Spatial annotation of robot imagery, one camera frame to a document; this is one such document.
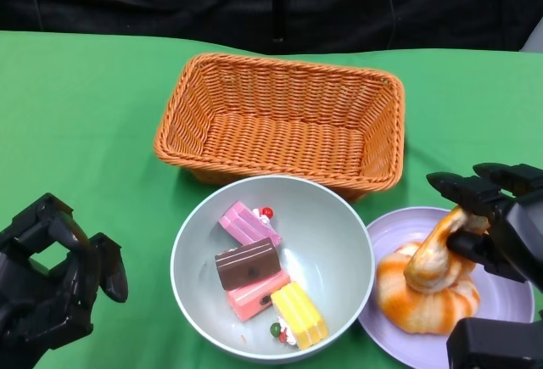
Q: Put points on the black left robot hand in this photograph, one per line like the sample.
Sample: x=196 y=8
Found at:
x=46 y=301

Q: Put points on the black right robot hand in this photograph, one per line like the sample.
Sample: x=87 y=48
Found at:
x=522 y=225

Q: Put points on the grey round bowl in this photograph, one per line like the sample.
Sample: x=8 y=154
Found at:
x=331 y=237

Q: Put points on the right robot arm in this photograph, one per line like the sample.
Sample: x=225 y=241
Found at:
x=488 y=343

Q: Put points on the lavender round plate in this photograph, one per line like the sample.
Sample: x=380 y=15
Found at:
x=399 y=229

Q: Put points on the brown chocolate cake slice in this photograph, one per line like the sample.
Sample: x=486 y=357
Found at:
x=246 y=265

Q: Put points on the small pink cake slice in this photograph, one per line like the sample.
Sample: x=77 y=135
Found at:
x=250 y=299

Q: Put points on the large pink cake with cherry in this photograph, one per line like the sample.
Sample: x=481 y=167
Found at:
x=246 y=225

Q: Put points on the yellow cake slice with cherry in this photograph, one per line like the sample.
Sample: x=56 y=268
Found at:
x=299 y=314

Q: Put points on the orange wicker basket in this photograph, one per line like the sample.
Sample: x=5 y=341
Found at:
x=275 y=140

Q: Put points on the green tablecloth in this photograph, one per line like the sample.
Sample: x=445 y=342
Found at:
x=85 y=110

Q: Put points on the black backdrop curtain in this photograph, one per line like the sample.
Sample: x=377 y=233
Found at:
x=169 y=0

